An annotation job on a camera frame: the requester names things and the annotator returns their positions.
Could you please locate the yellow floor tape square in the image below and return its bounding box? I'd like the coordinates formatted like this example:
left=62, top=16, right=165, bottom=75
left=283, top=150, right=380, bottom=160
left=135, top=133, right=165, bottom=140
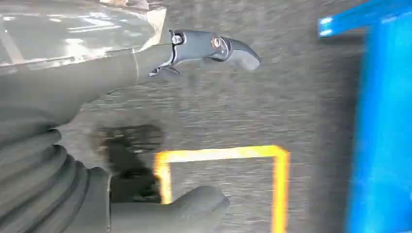
left=154, top=145, right=291, bottom=233

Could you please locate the blue metal rack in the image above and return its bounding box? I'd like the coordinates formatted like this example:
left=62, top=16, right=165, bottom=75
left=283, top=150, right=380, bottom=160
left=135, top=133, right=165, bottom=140
left=318, top=0, right=412, bottom=233

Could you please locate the ribbed grey left arm sleeve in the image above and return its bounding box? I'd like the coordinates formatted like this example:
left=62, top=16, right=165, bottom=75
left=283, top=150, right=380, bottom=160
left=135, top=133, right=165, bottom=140
left=0, top=128, right=112, bottom=233

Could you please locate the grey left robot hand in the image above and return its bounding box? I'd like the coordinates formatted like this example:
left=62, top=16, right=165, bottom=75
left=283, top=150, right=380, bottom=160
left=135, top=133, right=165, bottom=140
left=0, top=2, right=261, bottom=233

